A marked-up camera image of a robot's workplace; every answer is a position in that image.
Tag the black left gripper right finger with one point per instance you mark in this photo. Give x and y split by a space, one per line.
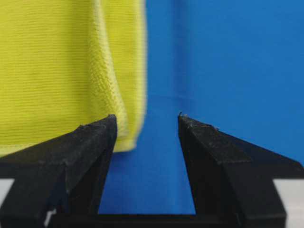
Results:
245 185

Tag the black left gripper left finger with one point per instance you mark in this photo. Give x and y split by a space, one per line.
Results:
63 175

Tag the yellow-green towel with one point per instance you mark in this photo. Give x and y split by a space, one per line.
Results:
66 63

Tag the blue table cloth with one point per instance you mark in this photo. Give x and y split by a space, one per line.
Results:
235 64

